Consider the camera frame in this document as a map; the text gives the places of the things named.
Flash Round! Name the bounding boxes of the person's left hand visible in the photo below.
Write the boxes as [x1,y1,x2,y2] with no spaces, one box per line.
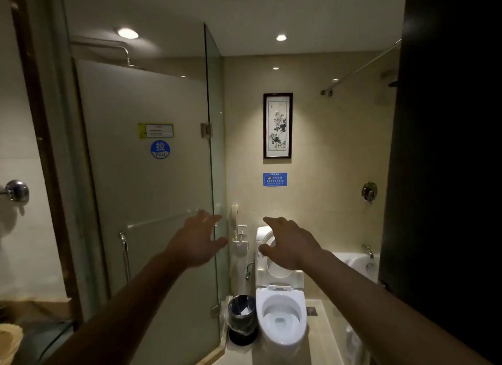
[166,210,230,270]

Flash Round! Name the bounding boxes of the person's right hand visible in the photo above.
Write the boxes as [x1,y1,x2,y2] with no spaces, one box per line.
[258,216,324,271]

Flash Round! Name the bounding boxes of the person's left forearm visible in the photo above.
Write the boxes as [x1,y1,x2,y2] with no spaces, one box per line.
[42,252,189,365]

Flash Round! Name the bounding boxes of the person's right forearm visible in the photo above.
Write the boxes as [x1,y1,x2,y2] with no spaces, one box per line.
[300,250,493,365]

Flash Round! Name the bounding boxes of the white cloth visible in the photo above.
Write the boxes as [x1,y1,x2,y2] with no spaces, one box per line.
[345,324,371,365]

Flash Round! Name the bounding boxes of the white toilet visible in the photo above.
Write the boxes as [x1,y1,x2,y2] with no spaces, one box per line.
[255,226,308,348]

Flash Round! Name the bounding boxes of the white bathtub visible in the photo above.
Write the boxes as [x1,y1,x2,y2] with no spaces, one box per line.
[331,252,381,285]

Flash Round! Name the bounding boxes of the glass shower door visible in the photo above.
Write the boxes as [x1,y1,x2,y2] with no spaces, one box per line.
[74,57,220,365]

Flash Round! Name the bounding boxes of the fixed glass shower panel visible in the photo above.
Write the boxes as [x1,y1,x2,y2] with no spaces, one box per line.
[203,23,231,301]

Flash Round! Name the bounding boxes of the black trash bin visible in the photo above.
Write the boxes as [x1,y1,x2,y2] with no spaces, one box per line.
[227,294,259,347]

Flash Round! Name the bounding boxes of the blue round sticker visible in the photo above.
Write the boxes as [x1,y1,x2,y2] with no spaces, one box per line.
[150,140,171,160]

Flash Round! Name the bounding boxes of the yellow notice sticker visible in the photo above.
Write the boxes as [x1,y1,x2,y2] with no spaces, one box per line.
[138,122,175,139]

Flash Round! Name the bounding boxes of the framed flower picture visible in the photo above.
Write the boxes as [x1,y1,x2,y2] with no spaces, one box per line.
[263,92,294,159]

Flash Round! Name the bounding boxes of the dark wooden door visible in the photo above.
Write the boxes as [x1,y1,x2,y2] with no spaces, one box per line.
[378,0,502,365]

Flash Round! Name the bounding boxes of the chrome door knob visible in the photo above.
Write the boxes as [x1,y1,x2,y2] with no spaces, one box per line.
[0,179,30,204]

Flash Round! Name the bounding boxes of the metal shower curtain rod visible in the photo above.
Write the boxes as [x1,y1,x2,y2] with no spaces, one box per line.
[320,38,403,97]

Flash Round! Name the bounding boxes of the white wall phone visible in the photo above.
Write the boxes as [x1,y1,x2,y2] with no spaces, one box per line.
[229,203,250,246]

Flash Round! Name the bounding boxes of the blue rectangular wall sign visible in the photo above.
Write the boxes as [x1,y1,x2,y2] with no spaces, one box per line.
[263,172,288,188]

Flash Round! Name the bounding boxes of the chrome shower door handle bar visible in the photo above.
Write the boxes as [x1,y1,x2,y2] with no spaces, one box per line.
[119,209,206,283]

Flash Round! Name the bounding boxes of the chrome wall valve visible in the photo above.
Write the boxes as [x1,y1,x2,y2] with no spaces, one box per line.
[361,181,379,204]

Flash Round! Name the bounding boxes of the brown wooden door frame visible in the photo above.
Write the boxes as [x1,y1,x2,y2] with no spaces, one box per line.
[7,0,84,327]

